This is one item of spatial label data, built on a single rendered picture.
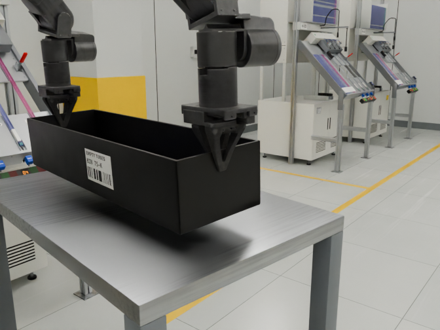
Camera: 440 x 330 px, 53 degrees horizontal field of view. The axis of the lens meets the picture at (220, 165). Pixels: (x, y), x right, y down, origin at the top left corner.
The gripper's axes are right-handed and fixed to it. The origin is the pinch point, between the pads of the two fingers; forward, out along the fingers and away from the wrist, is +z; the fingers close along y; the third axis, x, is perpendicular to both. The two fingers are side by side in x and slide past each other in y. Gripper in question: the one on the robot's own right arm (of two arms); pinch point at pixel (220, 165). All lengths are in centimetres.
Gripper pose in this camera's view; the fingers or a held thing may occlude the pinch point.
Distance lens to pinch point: 67.4
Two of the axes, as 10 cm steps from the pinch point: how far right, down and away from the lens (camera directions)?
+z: 0.3, 9.6, 2.6
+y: -6.8, -1.8, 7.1
